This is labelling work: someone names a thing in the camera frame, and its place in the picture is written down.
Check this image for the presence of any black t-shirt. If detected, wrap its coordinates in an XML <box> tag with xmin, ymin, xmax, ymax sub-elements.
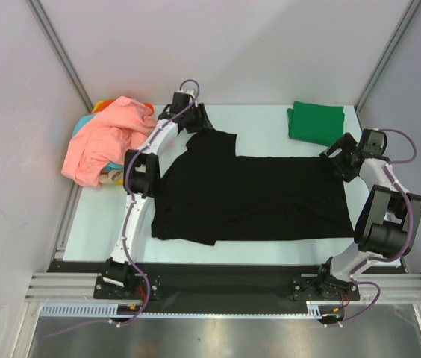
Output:
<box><xmin>152</xmin><ymin>130</ymin><xmax>353</xmax><ymax>246</ymax></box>

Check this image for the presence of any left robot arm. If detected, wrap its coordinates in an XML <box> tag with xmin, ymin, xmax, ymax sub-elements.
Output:
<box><xmin>101</xmin><ymin>89</ymin><xmax>211</xmax><ymax>298</ymax></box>

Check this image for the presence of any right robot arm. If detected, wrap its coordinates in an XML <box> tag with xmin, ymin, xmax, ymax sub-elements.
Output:
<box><xmin>314</xmin><ymin>129</ymin><xmax>421</xmax><ymax>299</ymax></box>

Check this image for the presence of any folded green t-shirt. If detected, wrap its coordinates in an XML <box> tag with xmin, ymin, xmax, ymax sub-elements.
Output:
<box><xmin>287</xmin><ymin>101</ymin><xmax>345</xmax><ymax>147</ymax></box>

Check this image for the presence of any orange t-shirt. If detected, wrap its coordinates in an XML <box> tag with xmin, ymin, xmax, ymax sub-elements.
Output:
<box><xmin>143</xmin><ymin>102</ymin><xmax>155</xmax><ymax>114</ymax></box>

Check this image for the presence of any pink t-shirt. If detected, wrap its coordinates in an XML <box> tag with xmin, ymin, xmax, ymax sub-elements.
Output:
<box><xmin>61</xmin><ymin>96</ymin><xmax>157</xmax><ymax>188</ymax></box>

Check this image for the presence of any beige t-shirt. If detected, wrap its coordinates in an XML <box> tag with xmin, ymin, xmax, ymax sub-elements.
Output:
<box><xmin>99</xmin><ymin>169</ymin><xmax>124</xmax><ymax>186</ymax></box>

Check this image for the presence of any light blue t-shirt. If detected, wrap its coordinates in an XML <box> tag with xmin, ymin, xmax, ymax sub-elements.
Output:
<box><xmin>72</xmin><ymin>113</ymin><xmax>123</xmax><ymax>172</ymax></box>

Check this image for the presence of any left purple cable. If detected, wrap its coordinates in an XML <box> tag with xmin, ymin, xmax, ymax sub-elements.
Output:
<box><xmin>120</xmin><ymin>78</ymin><xmax>201</xmax><ymax>329</ymax></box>

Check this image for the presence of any aluminium front rail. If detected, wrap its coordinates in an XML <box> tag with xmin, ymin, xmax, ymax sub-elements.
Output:
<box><xmin>25</xmin><ymin>273</ymin><xmax>421</xmax><ymax>304</ymax></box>

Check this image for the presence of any right aluminium frame post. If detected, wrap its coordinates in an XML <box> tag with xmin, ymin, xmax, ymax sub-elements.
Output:
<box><xmin>354</xmin><ymin>0</ymin><xmax>421</xmax><ymax>115</ymax></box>

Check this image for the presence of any aluminium frame post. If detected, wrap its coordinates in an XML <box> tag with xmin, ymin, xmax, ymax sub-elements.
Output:
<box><xmin>354</xmin><ymin>0</ymin><xmax>421</xmax><ymax>115</ymax></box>
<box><xmin>26</xmin><ymin>0</ymin><xmax>93</xmax><ymax>112</ymax></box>

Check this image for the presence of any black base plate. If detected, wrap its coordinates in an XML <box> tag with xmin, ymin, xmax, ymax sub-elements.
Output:
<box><xmin>46</xmin><ymin>262</ymin><xmax>408</xmax><ymax>315</ymax></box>

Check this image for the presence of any left aluminium frame post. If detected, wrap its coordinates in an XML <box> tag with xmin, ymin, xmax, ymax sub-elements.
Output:
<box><xmin>26</xmin><ymin>0</ymin><xmax>93</xmax><ymax>112</ymax></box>

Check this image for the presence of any grey slotted cable duct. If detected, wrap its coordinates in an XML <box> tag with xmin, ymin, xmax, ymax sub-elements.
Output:
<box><xmin>40</xmin><ymin>301</ymin><xmax>340</xmax><ymax>318</ymax></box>

